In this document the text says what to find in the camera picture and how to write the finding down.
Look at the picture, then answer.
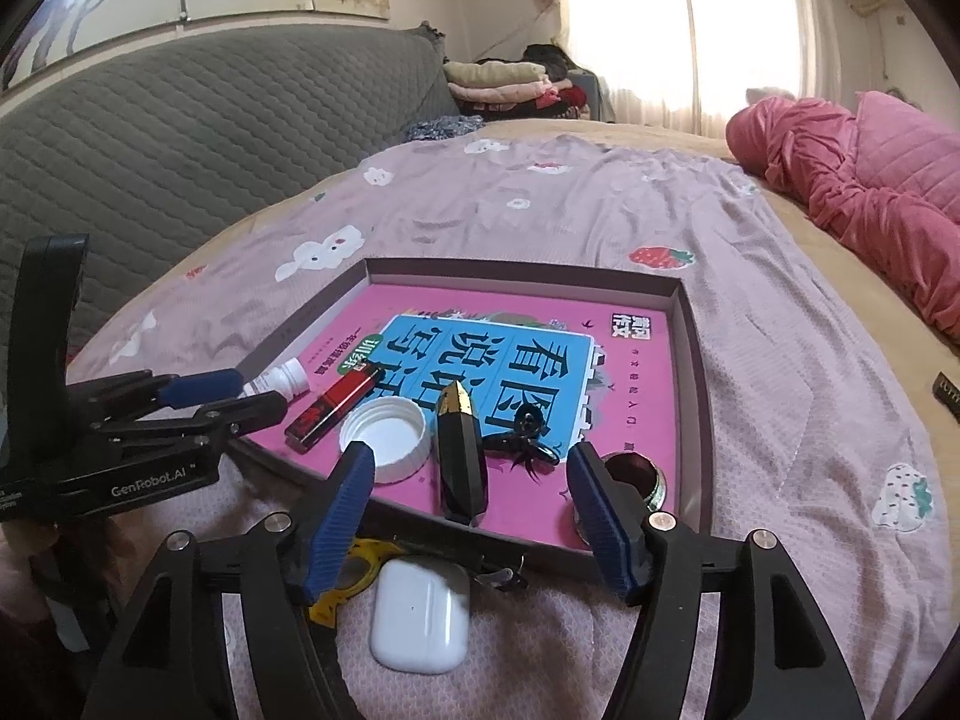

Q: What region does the white pill bottle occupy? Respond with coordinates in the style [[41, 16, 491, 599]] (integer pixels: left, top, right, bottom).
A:
[[242, 358, 311, 403]]

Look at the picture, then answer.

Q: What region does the red black lighter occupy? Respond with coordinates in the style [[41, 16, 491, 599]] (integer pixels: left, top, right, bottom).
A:
[[285, 362, 384, 454]]

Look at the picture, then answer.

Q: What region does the white plastic jar lid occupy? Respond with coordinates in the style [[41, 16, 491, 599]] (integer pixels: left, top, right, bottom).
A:
[[338, 397, 431, 484]]

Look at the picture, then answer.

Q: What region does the yellow black wristwatch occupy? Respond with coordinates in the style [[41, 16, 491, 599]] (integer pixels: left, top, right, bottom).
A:
[[309, 538, 405, 629]]

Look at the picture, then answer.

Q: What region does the white earbuds case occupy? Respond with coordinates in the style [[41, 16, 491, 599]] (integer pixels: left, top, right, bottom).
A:
[[370, 556, 472, 676]]

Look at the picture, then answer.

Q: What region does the black gold lipstick tube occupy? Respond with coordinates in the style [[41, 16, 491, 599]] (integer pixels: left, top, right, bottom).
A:
[[434, 380, 488, 527]]

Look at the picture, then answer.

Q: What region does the black hair claw clip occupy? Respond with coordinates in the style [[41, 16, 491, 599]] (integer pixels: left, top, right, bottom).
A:
[[482, 403, 562, 479]]

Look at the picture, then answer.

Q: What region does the person left hand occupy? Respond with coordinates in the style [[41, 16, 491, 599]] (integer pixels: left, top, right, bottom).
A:
[[2, 518, 116, 624]]

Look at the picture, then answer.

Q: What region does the dark shallow cardboard box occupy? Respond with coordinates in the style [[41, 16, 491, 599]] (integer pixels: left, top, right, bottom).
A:
[[231, 259, 715, 582]]

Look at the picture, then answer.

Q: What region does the lilac patterned bed sheet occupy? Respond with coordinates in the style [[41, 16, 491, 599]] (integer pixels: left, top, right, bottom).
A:
[[70, 135, 953, 718]]

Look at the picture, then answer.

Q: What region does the grey quilted headboard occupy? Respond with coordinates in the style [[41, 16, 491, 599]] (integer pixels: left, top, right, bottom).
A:
[[0, 19, 464, 361]]

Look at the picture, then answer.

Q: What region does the pink blue book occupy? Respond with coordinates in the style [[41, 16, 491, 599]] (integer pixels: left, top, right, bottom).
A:
[[290, 284, 679, 505]]

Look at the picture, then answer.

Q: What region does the dark patterned cloth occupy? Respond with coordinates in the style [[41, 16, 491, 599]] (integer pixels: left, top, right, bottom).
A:
[[404, 114, 485, 143]]

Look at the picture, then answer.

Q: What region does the stack of folded clothes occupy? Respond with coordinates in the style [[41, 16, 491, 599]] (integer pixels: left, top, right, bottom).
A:
[[443, 44, 615, 122]]

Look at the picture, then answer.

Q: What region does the pink quilted comforter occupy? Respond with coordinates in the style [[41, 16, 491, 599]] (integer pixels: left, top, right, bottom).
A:
[[726, 91, 958, 341]]

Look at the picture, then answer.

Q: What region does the white sheer curtain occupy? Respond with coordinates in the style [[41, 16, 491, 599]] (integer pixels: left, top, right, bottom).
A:
[[558, 0, 841, 138]]

